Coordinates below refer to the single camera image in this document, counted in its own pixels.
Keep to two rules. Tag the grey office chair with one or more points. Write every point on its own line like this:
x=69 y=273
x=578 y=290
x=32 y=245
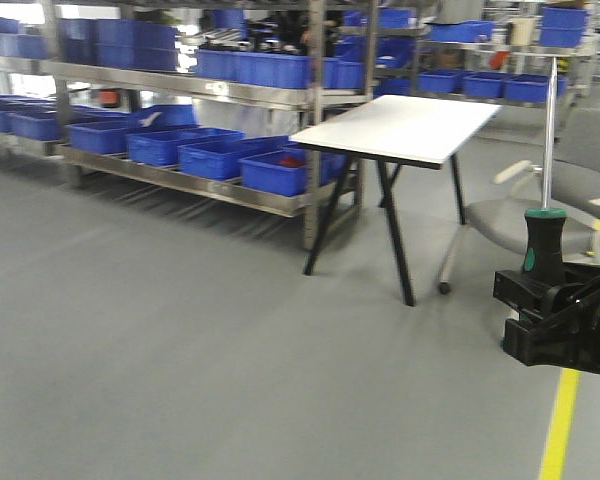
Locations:
x=575 y=186

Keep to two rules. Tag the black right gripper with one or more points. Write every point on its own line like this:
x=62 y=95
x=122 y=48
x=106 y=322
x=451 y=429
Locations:
x=556 y=325

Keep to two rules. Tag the white table black legs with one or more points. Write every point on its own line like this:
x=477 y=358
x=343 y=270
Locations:
x=405 y=131

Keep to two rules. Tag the green black screwdriver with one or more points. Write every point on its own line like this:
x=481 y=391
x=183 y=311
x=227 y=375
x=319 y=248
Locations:
x=543 y=261

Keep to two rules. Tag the steel shelf rack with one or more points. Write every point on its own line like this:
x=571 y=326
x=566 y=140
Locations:
x=224 y=132

